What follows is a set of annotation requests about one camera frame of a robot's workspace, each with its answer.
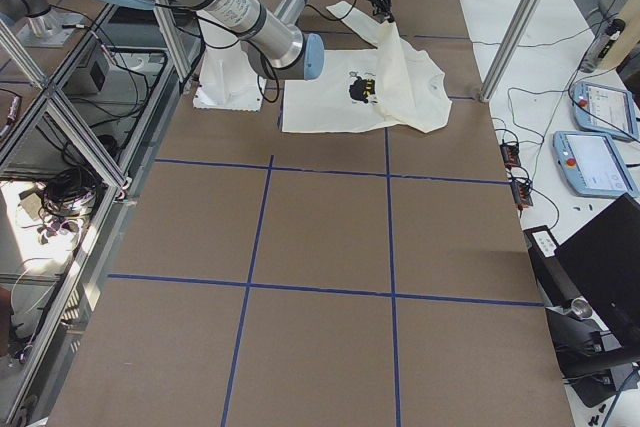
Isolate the cream long-sleeve printed shirt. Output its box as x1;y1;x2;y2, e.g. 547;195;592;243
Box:
282;1;451;133

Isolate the far orange black electronics box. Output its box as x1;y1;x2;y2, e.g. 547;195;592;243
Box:
500;142;521;169

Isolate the orange black electronics box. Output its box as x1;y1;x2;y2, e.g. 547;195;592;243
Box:
500;142;521;169
510;179;533;210

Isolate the near orange black electronics box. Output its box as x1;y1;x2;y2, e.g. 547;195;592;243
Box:
510;179;533;210

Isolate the far teach pendant tablet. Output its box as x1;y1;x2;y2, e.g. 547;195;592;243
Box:
570;81;639;142

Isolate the teach pendant tablet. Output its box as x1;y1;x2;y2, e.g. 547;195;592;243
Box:
552;131;639;198
570;81;639;142

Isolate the near teach pendant tablet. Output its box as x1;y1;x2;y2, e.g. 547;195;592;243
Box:
552;131;639;198

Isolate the black laptop monitor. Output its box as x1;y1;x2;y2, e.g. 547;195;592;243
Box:
555;194;639;346

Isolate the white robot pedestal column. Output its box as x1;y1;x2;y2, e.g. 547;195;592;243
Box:
193;10;266;112

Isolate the aluminium frame post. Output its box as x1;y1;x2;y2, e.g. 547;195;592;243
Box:
479;0;541;103

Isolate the aluminium frame rack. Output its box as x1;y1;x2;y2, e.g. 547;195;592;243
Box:
1;0;203;426

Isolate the coiled black cable bundle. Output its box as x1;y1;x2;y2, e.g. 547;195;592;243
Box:
37;166;101;228

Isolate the black camera stand base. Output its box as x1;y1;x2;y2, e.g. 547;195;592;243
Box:
524;226;639;407

